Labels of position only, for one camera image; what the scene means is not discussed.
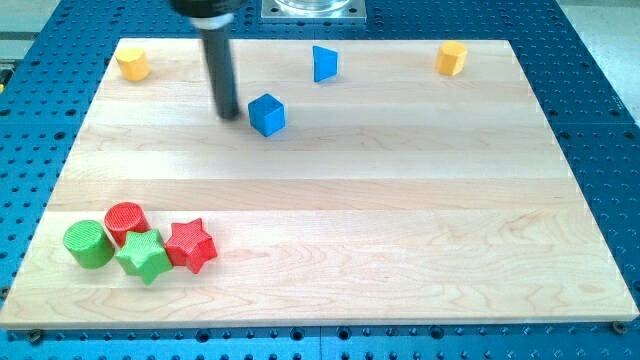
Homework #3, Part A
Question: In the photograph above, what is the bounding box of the blue triangle block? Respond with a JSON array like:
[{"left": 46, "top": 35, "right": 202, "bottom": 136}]
[{"left": 312, "top": 45, "right": 339, "bottom": 83}]

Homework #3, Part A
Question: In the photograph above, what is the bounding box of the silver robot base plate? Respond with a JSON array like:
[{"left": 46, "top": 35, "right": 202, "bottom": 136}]
[{"left": 260, "top": 0, "right": 367, "bottom": 23}]

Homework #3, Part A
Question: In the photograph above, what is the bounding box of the blue perforated table mat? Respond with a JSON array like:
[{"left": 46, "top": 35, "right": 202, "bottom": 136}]
[{"left": 1, "top": 1, "right": 639, "bottom": 359}]

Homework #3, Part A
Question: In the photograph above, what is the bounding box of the green cylinder block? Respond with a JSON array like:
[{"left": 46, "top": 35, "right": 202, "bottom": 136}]
[{"left": 63, "top": 220, "right": 115, "bottom": 269}]

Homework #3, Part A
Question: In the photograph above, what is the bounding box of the red cylinder block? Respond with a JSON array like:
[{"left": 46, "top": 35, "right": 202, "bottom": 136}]
[{"left": 104, "top": 202, "right": 151, "bottom": 247}]

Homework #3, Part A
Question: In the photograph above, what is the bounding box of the blue cube block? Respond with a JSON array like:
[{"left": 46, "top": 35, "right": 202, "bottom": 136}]
[{"left": 248, "top": 94, "right": 286, "bottom": 137}]

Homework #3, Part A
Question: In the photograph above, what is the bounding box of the red star block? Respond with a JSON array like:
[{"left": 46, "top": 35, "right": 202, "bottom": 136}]
[{"left": 164, "top": 218, "right": 217, "bottom": 274}]

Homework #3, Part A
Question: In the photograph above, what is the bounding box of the yellow hexagon block right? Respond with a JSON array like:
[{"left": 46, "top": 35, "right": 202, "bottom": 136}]
[{"left": 435, "top": 41, "right": 468, "bottom": 76}]

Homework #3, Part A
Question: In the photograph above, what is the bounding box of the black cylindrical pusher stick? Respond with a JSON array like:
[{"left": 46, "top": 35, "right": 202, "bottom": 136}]
[{"left": 191, "top": 13, "right": 239, "bottom": 120}]

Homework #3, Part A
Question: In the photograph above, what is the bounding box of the green star block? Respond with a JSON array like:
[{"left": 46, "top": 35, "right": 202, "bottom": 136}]
[{"left": 115, "top": 229, "right": 173, "bottom": 285}]

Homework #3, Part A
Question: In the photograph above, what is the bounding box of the wooden board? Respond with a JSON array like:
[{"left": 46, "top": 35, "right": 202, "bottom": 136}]
[{"left": 1, "top": 38, "right": 638, "bottom": 329}]

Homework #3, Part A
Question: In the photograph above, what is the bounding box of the yellow pentagon block left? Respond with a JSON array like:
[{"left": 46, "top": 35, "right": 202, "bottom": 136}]
[{"left": 115, "top": 48, "right": 151, "bottom": 82}]

